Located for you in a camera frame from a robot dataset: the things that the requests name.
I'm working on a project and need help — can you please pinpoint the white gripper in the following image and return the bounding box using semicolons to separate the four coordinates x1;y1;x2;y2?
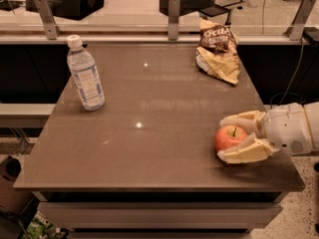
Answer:
217;103;313;164

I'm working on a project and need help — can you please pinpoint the red apple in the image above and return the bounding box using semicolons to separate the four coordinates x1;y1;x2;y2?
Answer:
214;125;248;151

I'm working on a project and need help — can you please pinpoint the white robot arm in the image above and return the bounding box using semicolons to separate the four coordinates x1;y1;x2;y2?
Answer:
217;102;319;164

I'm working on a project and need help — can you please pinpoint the clear blue-label plastic bottle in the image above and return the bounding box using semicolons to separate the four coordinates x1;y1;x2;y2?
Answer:
67;35;105;111

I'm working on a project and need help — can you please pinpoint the crumpled chip bag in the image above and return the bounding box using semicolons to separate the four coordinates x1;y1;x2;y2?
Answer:
195;19;240;85

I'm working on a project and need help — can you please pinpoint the grey drawer front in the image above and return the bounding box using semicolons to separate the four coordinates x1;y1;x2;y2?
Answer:
39;202;282;230

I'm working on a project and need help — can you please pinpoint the green patterned bag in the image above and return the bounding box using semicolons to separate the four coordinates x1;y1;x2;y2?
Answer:
21;213;69;239

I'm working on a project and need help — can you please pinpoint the brown bin at left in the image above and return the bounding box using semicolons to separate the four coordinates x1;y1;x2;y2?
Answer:
0;156;33;214

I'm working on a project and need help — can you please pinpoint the black cable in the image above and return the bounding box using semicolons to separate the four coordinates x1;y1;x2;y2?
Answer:
268;37;306;106

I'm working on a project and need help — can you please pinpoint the right metal glass bracket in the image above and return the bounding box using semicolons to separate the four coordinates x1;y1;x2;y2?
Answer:
284;0;317;41

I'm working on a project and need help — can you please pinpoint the metal glass bracket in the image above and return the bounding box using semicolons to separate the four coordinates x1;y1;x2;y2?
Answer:
167;0;180;41
34;0;60;40
284;0;317;41

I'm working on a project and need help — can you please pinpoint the middle metal glass bracket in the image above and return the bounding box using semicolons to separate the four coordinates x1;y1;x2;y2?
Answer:
167;0;180;41

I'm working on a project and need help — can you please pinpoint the left metal glass bracket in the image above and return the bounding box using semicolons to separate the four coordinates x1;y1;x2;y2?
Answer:
34;0;60;40

